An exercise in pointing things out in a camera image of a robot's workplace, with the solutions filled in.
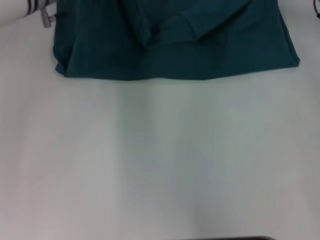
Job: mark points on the teal t-shirt with beige print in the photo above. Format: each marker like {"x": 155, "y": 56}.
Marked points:
{"x": 175, "y": 50}

